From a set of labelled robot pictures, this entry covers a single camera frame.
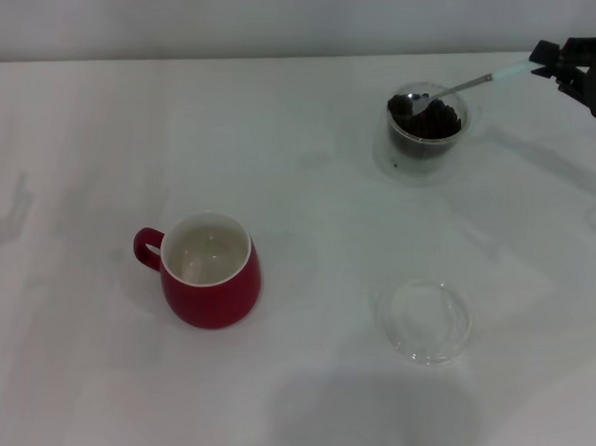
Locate blue-handled metal spoon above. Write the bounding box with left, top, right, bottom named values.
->
left=393, top=57, right=534, bottom=122

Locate red ceramic mug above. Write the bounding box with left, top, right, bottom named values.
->
left=130, top=207, right=265, bottom=333

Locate pile of coffee beans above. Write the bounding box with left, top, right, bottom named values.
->
left=386, top=91, right=463, bottom=159

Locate clear glass saucer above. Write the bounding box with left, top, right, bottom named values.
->
left=372, top=277, right=476, bottom=369

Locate double-wall glass cup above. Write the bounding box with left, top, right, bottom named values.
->
left=371, top=78, right=485, bottom=187

